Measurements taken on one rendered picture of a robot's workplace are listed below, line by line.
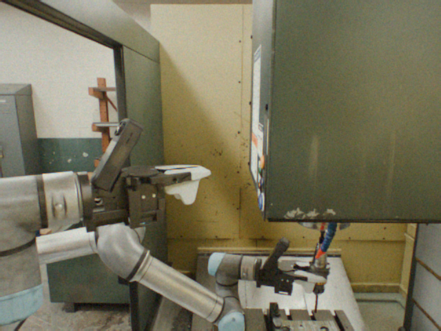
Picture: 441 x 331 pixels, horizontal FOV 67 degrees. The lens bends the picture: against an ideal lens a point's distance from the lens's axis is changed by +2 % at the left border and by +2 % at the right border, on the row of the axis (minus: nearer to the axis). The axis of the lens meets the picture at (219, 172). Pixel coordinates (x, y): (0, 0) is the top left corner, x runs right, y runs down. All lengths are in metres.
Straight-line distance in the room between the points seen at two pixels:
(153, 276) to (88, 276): 2.21
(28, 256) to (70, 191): 0.10
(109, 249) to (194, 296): 0.27
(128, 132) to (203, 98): 1.44
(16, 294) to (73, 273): 2.66
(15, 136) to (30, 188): 5.00
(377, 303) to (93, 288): 2.20
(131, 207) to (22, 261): 0.15
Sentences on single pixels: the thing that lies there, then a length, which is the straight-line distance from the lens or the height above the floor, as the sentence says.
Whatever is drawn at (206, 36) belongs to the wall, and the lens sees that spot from 1.95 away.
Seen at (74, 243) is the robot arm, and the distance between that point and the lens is 1.11.
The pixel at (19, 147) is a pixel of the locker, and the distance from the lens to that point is 5.49.
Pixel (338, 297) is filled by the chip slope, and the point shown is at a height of 0.74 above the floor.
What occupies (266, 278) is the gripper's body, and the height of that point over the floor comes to 1.27.
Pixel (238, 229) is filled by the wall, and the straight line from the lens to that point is 2.08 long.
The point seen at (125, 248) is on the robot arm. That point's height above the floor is 1.43.
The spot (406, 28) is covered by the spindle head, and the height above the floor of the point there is 1.93.
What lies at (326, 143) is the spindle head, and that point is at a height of 1.74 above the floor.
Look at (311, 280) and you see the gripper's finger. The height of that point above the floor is 1.30.
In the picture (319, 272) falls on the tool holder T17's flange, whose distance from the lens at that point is 1.06.
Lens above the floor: 1.82
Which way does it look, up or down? 13 degrees down
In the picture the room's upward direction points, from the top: straight up
